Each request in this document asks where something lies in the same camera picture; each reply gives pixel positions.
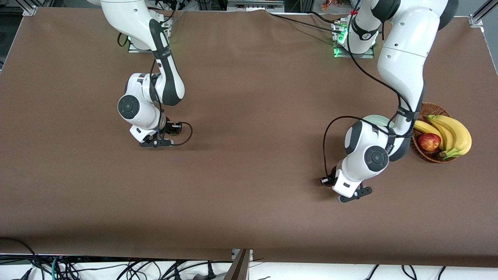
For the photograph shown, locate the pale green round plate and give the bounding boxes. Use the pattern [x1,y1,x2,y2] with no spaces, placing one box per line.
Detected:
[364,114,394,127]

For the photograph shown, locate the red apple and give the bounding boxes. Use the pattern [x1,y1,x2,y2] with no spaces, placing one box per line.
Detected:
[418,133,442,152]

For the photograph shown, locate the brown table cover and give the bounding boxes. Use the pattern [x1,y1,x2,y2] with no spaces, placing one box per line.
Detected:
[0,7,498,269]

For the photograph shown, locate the brown wicker basket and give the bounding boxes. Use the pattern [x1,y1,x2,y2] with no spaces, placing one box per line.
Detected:
[410,102,461,164]

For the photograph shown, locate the yellow banana bunch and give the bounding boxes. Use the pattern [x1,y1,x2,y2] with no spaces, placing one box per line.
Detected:
[413,115,472,159]

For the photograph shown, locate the aluminium profile beam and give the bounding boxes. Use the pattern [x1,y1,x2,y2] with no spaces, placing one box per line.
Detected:
[225,248,254,280]

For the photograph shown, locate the grey metal box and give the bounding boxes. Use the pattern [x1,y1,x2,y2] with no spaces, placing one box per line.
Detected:
[228,0,284,12]

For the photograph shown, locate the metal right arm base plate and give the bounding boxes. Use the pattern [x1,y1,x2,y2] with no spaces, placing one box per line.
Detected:
[128,17,173,54]

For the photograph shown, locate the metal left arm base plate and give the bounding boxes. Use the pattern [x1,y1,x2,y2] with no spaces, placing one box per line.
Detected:
[333,21,376,59]

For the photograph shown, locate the black floor cable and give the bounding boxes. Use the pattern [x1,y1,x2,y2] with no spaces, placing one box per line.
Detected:
[0,236,43,280]

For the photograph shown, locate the aluminium frame post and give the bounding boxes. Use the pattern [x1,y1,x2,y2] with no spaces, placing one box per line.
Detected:
[469,0,498,28]
[21,0,38,17]

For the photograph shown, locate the black cable on table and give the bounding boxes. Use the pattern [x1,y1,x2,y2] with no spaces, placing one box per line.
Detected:
[268,12,345,35]

